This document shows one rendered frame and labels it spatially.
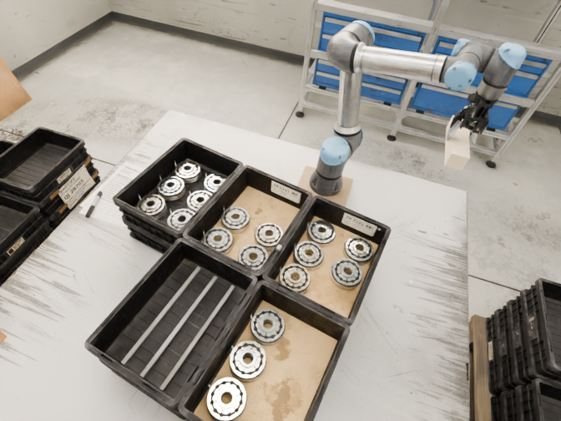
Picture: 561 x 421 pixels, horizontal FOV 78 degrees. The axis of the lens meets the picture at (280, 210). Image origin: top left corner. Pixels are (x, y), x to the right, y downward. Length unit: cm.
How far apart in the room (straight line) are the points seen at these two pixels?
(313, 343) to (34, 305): 95
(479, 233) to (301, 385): 199
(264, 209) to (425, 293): 69
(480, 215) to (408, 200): 125
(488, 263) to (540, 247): 44
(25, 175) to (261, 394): 169
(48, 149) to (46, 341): 126
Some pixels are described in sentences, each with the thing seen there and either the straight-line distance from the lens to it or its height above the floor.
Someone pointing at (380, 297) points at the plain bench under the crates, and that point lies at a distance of 138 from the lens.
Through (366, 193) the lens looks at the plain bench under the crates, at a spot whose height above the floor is 70.
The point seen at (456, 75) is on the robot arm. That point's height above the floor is 140.
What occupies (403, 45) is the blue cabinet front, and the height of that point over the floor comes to 77.
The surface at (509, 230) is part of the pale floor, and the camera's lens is 294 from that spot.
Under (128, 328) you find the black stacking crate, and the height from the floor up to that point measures 83.
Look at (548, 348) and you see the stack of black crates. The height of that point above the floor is 59.
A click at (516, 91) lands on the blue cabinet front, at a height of 63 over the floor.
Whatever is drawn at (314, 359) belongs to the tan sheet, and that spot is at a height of 83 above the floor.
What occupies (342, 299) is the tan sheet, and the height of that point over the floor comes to 83.
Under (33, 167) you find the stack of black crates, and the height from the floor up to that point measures 49.
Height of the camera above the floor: 188
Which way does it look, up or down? 51 degrees down
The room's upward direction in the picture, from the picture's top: 6 degrees clockwise
